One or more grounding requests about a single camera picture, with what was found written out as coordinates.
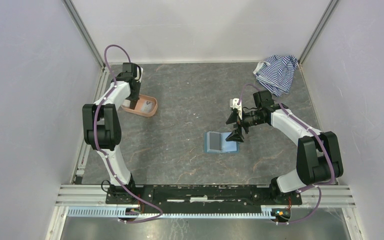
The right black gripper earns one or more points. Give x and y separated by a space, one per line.
236 135

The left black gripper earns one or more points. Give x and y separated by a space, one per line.
134 97

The teal card holder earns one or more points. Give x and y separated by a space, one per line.
228 147

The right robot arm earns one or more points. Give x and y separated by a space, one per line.
318 156

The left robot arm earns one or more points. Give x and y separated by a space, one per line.
102 129

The white VIP card in tray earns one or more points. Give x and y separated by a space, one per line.
147 106

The pink oval tray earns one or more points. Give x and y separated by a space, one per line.
137 110

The blue striped cloth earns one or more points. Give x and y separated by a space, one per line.
276 73

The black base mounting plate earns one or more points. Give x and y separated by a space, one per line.
205 199

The aluminium frame rail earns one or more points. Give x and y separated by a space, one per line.
327 213

